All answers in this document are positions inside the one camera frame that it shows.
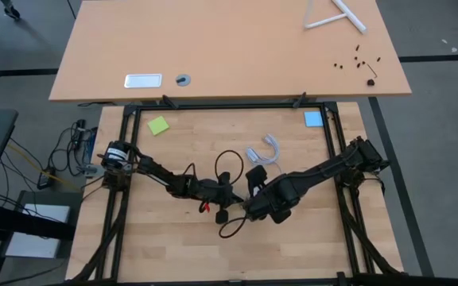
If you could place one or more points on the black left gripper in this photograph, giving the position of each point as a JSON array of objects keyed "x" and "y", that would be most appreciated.
[{"x": 219, "y": 194}]

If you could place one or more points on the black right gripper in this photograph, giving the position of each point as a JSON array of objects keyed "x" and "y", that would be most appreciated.
[{"x": 272, "y": 198}]

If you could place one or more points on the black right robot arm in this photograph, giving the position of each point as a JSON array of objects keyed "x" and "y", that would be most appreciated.
[{"x": 332, "y": 168}]

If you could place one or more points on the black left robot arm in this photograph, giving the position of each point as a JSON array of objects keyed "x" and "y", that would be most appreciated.
[{"x": 161, "y": 172}]

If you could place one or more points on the small red connector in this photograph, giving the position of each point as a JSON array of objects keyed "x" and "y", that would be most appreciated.
[{"x": 204, "y": 207}]

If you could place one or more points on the blue sticky note pad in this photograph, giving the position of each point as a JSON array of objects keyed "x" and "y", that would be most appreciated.
[{"x": 313, "y": 119}]

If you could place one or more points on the green sticky note pad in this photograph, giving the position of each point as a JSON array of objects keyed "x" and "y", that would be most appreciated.
[{"x": 158, "y": 125}]

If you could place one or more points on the grey round desk grommet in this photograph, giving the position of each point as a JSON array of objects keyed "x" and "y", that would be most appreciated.
[{"x": 187, "y": 82}]

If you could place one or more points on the silver rectangular desk plate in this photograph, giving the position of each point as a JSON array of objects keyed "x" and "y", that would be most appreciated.
[{"x": 143, "y": 81}]

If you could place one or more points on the small black knob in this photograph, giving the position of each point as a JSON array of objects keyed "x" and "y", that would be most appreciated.
[{"x": 370, "y": 82}]

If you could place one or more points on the orange-brown desk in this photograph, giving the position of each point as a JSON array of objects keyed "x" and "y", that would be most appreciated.
[{"x": 229, "y": 47}]

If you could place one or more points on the thin dark hex key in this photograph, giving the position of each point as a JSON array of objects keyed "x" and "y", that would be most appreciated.
[{"x": 372, "y": 70}]

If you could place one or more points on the black power adapter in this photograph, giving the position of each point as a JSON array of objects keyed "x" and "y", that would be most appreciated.
[{"x": 80, "y": 126}]

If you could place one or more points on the thin white strip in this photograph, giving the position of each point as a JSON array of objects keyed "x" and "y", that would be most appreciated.
[{"x": 307, "y": 18}]

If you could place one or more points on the short white bar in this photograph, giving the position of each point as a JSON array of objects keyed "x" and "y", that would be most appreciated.
[{"x": 326, "y": 20}]

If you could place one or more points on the black power brick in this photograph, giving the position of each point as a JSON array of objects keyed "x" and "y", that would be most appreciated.
[{"x": 46, "y": 180}]

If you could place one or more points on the long white bar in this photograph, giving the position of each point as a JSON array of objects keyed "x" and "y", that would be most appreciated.
[{"x": 352, "y": 18}]

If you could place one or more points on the white box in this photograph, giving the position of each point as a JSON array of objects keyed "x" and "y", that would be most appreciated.
[{"x": 34, "y": 246}]

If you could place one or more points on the black metal beam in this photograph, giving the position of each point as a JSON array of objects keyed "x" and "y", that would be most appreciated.
[{"x": 14, "y": 222}]

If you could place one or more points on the black chair caster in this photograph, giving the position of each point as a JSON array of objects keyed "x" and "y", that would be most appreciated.
[{"x": 11, "y": 12}]

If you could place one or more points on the black aluminium frame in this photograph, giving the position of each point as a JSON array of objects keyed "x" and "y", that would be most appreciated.
[{"x": 229, "y": 106}]

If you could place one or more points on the black frame clamp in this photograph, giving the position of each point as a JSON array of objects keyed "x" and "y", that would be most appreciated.
[
  {"x": 300, "y": 100},
  {"x": 169, "y": 101}
]

